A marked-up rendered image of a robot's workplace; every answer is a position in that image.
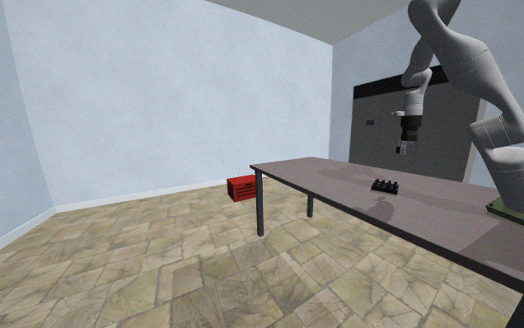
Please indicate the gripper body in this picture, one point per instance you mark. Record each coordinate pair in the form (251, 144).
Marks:
(411, 118)

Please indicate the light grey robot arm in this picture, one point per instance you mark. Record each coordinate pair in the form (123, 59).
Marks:
(471, 68)

